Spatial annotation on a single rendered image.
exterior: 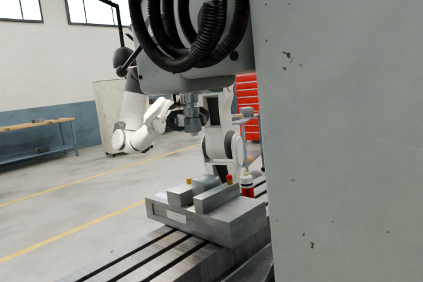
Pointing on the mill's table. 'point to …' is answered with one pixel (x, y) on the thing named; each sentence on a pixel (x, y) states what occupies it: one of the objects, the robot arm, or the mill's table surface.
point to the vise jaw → (180, 195)
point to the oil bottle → (247, 185)
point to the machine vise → (211, 214)
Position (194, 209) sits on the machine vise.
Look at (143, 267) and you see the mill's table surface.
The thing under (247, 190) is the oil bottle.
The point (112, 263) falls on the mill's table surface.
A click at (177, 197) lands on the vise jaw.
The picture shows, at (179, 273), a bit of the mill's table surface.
